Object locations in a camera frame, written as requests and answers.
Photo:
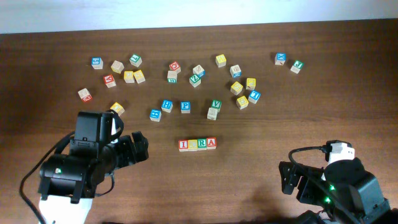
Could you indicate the green L block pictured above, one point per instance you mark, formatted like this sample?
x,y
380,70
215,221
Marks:
x,y
135,60

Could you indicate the plain block blue side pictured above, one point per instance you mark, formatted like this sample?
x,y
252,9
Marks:
x,y
199,71

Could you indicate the blue T block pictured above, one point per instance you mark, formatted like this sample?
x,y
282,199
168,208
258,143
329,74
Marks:
x,y
254,96

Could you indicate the blue D block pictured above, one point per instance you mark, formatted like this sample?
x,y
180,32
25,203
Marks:
x,y
235,71

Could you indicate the red X block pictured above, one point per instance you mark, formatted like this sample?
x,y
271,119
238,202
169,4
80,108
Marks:
x,y
109,81

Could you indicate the yellow block of pair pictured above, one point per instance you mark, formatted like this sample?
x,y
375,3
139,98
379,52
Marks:
x,y
139,76
129,77

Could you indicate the yellow block left of pair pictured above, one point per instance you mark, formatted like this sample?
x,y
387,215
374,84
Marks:
x,y
129,77

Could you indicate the blue P block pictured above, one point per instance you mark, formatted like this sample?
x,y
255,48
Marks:
x,y
185,107

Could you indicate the blue X block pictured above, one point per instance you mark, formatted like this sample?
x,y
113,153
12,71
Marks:
x,y
280,58

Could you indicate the yellow S block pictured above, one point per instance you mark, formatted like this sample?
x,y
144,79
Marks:
x,y
250,83

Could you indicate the red I block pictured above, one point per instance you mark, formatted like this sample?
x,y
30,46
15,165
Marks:
x,y
183,145

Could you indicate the red C block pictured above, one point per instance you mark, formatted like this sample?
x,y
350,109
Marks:
x,y
175,66

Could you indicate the green J block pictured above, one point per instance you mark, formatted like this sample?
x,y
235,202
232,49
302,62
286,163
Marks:
x,y
297,66

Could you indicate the yellow K block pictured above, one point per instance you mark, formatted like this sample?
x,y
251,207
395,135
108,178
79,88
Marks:
x,y
236,88

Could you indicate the yellow C block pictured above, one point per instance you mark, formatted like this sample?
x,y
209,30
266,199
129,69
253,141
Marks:
x,y
192,144

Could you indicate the green Z block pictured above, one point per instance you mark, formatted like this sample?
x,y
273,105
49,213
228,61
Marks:
x,y
195,80

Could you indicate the green V block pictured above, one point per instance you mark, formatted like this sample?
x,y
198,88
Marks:
x,y
216,104

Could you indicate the plain wooden block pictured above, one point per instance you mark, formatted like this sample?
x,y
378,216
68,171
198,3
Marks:
x,y
212,113

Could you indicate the yellow G block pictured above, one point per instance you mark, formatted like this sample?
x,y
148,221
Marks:
x,y
242,102

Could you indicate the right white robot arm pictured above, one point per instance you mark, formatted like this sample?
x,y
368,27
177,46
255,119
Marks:
x,y
344,189

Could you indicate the plain block green side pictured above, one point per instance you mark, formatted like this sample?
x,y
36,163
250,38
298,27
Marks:
x,y
172,76

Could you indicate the blue block lower left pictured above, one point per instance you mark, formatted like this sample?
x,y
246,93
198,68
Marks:
x,y
155,115

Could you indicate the yellow O block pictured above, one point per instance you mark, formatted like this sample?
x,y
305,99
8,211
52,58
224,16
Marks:
x,y
117,108

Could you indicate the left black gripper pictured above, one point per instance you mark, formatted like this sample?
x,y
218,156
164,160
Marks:
x,y
131,157

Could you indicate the yellow top block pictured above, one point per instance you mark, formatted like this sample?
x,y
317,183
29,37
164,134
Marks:
x,y
220,60

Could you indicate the plain tan block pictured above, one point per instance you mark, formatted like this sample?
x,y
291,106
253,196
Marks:
x,y
117,66

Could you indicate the red side wooden block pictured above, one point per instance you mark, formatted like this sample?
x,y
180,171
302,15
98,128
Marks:
x,y
85,95

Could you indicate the blue H block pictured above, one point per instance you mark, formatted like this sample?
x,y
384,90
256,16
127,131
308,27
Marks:
x,y
167,106

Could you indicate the yellow block right of pair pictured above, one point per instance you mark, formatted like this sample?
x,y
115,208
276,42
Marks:
x,y
139,76

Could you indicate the red A block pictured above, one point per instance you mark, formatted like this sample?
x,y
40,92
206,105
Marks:
x,y
211,143

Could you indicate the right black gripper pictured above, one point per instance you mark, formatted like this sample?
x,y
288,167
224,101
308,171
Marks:
x,y
310,178

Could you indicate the green R block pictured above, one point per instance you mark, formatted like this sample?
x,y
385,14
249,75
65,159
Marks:
x,y
202,144

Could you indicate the blue S block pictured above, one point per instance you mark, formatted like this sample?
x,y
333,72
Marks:
x,y
97,63

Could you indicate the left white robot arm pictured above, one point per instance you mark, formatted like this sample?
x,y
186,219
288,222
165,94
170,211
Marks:
x,y
97,148

